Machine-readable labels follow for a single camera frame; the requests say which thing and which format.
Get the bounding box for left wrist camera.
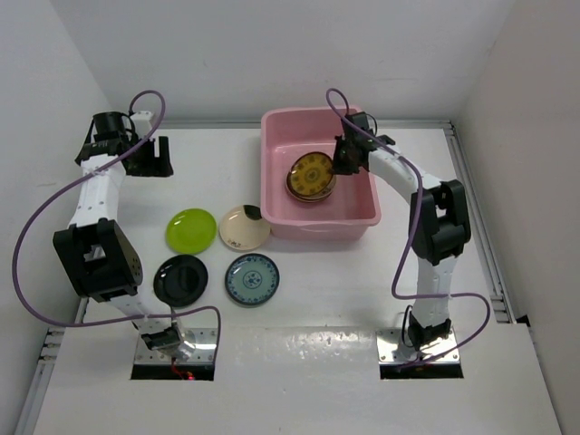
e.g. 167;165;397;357
130;111;156;139

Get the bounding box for blue floral plate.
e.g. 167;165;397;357
224;253;281;307

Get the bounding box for black glossy plate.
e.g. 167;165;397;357
285;181;336;203

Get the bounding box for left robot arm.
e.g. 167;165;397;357
53;111;185;358

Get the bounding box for cream plate with black patch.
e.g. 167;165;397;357
218;204;271;252

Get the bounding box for pink plastic bin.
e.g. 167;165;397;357
260;107;382;241

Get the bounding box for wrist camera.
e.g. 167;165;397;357
342;111;372;136
130;111;156;139

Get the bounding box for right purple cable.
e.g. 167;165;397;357
325;88;492;367

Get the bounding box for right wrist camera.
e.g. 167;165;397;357
342;111;372;136

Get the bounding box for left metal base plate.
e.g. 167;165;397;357
133;328;218;365

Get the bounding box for metal base plate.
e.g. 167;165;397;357
133;328;218;365
376;327;460;366

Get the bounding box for lime green plate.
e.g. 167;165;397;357
165;208;218;255

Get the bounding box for yellow patterned plate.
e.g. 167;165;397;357
286;151;336;196

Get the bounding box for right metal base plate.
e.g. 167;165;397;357
376;327;460;366

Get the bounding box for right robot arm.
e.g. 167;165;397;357
333;133;471;352

